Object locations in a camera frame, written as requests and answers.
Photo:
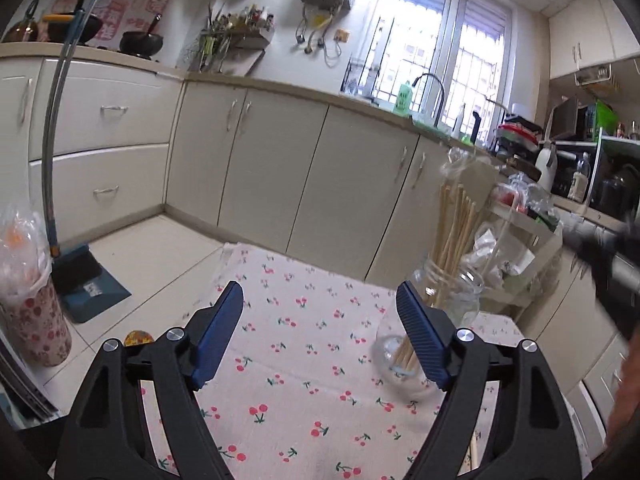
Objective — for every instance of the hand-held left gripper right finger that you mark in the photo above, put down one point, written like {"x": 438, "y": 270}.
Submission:
{"x": 422, "y": 337}

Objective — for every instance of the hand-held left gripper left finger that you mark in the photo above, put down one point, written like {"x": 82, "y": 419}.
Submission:
{"x": 220, "y": 332}

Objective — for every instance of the clear glass jar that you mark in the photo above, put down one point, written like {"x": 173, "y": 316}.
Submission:
{"x": 467, "y": 305}

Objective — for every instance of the bunch of wooden chopsticks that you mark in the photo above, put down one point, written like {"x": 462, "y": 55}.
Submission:
{"x": 447, "y": 240}

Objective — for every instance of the light wooden chopstick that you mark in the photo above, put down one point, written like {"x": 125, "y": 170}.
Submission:
{"x": 472, "y": 452}

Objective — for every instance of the person's right forearm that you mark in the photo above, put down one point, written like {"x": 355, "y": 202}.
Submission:
{"x": 625, "y": 395}

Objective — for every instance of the beige side cabinet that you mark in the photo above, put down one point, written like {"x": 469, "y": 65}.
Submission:
{"x": 570, "y": 320}

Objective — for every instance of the small orange round object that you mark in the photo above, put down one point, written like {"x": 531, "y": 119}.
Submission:
{"x": 137, "y": 338}

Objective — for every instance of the cherry print tablecloth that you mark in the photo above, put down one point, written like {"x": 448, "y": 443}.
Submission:
{"x": 300, "y": 360}

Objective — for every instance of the white storage rack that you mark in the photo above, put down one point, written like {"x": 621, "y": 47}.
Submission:
{"x": 530, "y": 260}

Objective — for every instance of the clear plastic bottle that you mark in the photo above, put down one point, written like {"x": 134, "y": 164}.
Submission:
{"x": 580, "y": 180}

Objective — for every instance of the white plastic bag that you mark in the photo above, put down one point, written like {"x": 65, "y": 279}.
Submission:
{"x": 492, "y": 250}

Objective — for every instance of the beige cabinet door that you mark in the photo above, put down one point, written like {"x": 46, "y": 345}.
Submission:
{"x": 15, "y": 125}
{"x": 350, "y": 195}
{"x": 207, "y": 155}
{"x": 415, "y": 210}
{"x": 272, "y": 170}

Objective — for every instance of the white thermos jug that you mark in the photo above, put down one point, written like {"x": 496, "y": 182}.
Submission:
{"x": 546, "y": 170}

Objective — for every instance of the bag of red food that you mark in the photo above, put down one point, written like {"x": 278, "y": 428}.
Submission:
{"x": 510, "y": 196}

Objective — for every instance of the green box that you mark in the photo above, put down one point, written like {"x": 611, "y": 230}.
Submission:
{"x": 602, "y": 117}

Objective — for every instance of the grey microwave oven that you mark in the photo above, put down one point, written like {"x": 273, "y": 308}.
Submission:
{"x": 570, "y": 120}

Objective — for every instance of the stack of red bowls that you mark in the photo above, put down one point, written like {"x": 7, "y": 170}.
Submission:
{"x": 517, "y": 140}

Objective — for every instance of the clear crumpled plastic bag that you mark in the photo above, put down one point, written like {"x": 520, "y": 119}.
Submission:
{"x": 462, "y": 165}

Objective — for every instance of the floral waste bin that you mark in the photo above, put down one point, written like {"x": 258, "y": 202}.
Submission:
{"x": 35, "y": 325}

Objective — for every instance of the beige cabinet drawer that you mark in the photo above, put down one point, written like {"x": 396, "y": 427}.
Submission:
{"x": 105, "y": 105}
{"x": 100, "y": 190}

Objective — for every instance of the clear plastic bin liner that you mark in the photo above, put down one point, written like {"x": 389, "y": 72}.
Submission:
{"x": 22, "y": 250}

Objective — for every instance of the green detergent bottle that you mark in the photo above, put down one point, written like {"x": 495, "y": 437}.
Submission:
{"x": 403, "y": 99}

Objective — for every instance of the curved metal faucet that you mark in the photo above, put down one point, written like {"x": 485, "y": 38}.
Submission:
{"x": 435, "y": 95}

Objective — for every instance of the beige kitchen countertop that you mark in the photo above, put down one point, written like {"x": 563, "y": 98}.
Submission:
{"x": 300, "y": 91}

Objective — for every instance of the barred kitchen window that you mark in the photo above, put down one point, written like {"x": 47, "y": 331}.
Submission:
{"x": 440, "y": 40}

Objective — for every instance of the black wok with yellow rim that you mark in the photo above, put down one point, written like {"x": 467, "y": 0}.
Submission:
{"x": 65, "y": 30}

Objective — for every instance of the beige wall cabinet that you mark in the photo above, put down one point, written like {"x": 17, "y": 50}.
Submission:
{"x": 592, "y": 35}

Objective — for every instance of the wall spice shelf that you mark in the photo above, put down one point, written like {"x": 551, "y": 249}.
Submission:
{"x": 235, "y": 37}

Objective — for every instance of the pink wall decoration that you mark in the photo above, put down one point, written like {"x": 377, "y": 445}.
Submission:
{"x": 117, "y": 10}

